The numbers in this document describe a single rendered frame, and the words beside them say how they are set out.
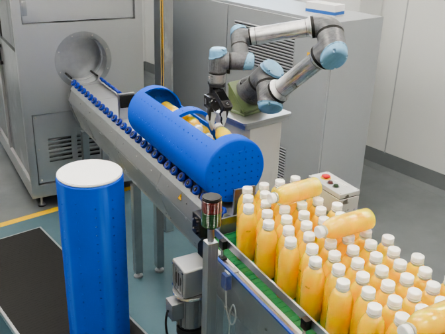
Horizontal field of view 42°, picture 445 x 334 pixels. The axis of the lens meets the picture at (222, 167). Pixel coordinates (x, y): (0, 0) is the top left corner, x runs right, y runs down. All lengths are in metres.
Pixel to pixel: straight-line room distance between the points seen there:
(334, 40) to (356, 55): 1.66
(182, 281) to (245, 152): 0.60
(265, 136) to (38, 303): 1.48
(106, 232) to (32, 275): 1.07
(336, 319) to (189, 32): 3.70
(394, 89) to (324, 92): 1.33
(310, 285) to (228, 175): 0.75
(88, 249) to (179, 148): 0.58
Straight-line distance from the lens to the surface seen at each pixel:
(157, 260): 3.64
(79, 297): 2.72
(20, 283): 3.47
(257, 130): 2.86
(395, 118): 5.27
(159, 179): 2.82
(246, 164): 2.41
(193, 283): 2.20
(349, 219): 1.91
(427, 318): 1.53
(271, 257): 2.01
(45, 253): 3.70
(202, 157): 2.35
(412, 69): 5.10
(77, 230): 2.53
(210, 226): 1.81
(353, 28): 4.05
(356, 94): 4.25
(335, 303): 1.73
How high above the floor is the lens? 2.06
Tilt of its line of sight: 24 degrees down
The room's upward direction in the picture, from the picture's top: 2 degrees clockwise
